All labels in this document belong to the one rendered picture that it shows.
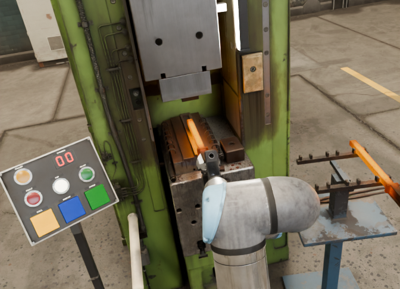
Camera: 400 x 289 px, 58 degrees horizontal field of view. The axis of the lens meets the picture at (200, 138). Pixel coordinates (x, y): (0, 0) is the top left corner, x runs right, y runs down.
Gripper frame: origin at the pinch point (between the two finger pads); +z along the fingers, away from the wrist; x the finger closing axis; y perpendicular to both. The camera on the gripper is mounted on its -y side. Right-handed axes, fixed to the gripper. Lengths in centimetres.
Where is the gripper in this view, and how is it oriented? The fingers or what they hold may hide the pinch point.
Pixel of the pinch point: (203, 153)
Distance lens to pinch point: 148.9
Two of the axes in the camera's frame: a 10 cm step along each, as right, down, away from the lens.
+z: -2.0, -4.9, 8.5
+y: 1.0, 8.5, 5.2
